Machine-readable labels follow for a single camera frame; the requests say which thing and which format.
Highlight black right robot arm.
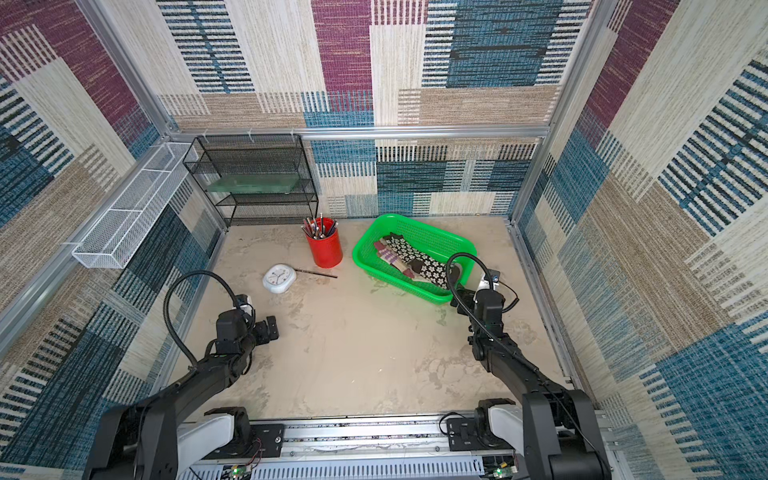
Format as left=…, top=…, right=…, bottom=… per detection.
left=446, top=278, right=612, bottom=479

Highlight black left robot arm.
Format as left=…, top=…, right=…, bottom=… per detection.
left=83, top=270, right=279, bottom=479

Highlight light blue alarm clock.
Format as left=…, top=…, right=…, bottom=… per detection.
left=262, top=264, right=297, bottom=294

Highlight black pen on table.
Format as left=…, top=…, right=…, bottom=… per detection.
left=294, top=268, right=338, bottom=279

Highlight green plastic basket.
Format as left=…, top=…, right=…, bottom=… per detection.
left=353, top=214, right=477, bottom=304

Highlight red ribbed plastic cup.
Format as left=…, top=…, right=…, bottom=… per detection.
left=306, top=226, right=343, bottom=269

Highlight pens in red cup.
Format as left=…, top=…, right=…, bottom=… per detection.
left=302, top=214, right=338, bottom=240

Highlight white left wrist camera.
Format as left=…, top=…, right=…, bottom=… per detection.
left=236, top=294, right=255, bottom=318

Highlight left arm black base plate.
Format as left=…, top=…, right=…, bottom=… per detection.
left=218, top=423, right=286, bottom=460

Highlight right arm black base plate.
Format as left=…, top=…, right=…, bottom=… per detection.
left=439, top=415, right=492, bottom=452

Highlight black wire mesh shelf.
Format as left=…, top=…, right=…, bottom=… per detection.
left=183, top=134, right=319, bottom=227

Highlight aluminium front rail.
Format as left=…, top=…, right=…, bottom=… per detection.
left=177, top=399, right=530, bottom=479

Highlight white wire wall basket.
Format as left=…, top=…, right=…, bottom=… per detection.
left=72, top=142, right=190, bottom=269

